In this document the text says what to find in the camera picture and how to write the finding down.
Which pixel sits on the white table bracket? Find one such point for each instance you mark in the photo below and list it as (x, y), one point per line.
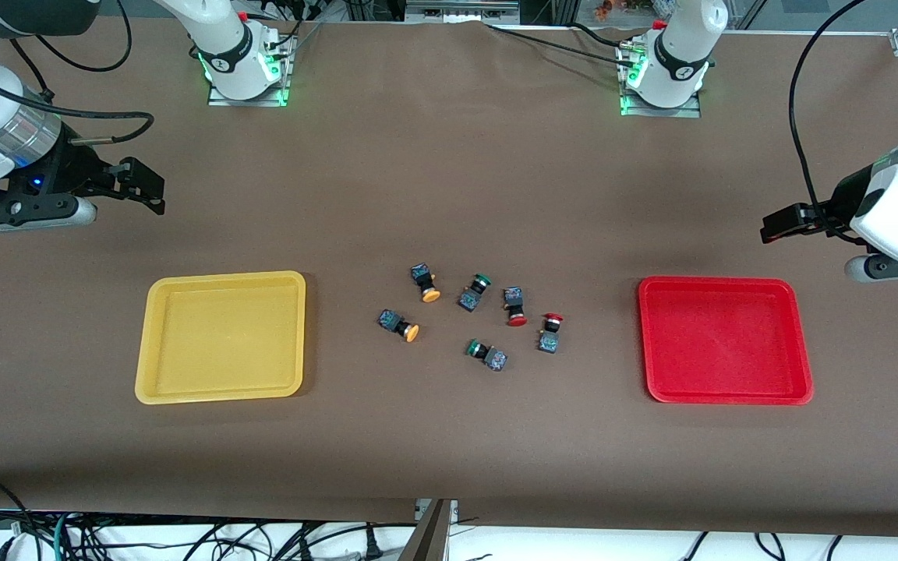
(420, 510)

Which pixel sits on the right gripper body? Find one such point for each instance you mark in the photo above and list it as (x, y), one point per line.
(75, 166)

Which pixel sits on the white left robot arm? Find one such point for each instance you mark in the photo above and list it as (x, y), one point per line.
(679, 47)

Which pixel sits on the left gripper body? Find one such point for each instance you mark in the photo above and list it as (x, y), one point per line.
(845, 196)

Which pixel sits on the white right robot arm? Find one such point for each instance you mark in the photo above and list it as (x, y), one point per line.
(227, 54)

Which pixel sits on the metal table post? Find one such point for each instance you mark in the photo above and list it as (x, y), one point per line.
(427, 541)

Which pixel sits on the green push button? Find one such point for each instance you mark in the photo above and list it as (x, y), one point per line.
(496, 360)
(468, 298)

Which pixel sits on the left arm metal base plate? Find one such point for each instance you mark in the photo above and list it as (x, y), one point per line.
(691, 111)

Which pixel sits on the black power plug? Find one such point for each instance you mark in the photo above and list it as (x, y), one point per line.
(373, 549)

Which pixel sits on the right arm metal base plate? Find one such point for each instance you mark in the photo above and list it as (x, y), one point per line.
(262, 101)

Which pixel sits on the red push button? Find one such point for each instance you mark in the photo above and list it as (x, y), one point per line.
(549, 341)
(514, 298)

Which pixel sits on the red plastic tray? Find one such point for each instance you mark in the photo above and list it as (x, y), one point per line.
(722, 343)

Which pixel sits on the yellow push button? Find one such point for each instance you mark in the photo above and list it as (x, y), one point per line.
(422, 276)
(390, 319)

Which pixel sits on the yellow plastic tray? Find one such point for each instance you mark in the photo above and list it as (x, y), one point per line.
(219, 339)

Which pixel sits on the aluminium frame rail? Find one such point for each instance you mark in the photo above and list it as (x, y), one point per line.
(461, 9)

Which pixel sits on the brown table cover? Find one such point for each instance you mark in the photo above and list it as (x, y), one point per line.
(449, 195)

